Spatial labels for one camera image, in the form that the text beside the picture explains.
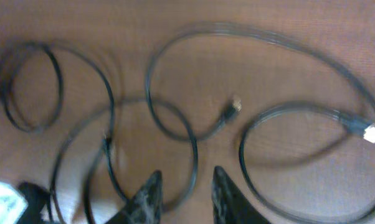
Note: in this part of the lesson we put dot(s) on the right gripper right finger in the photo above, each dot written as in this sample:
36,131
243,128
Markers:
230,206

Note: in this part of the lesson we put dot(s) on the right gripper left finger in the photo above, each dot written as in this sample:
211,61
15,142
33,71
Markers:
146,205

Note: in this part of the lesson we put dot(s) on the black USB cable thin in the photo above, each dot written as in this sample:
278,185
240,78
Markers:
354,124

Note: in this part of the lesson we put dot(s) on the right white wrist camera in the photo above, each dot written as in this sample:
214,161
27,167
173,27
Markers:
12,204

